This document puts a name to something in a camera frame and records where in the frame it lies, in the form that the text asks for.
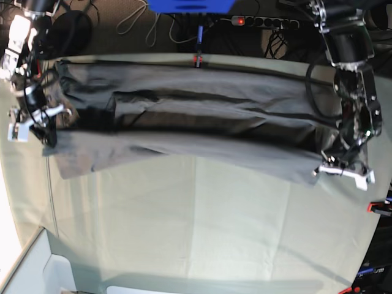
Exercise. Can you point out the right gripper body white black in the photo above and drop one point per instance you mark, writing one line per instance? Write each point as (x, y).
(39, 117)

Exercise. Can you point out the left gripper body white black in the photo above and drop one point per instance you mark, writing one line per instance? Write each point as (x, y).
(336, 167)

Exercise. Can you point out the grey t-shirt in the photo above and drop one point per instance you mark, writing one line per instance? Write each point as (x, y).
(124, 112)

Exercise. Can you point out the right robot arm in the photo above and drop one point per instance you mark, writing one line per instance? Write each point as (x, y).
(44, 30)

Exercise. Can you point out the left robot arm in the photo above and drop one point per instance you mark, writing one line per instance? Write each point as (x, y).
(348, 48)

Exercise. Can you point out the red black clamp right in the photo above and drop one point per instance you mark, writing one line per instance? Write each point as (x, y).
(382, 208)

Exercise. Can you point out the white storage bin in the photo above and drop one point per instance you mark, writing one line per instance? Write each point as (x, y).
(38, 270)

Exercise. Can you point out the red blue clamp centre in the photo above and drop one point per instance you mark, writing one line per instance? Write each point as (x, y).
(198, 56)

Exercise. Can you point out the green table cloth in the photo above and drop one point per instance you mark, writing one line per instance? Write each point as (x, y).
(187, 224)

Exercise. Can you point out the black power strip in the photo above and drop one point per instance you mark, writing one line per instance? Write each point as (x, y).
(264, 22)

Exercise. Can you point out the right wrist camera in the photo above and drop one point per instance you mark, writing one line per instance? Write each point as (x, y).
(18, 132)

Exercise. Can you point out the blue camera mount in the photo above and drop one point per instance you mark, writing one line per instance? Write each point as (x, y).
(191, 6)

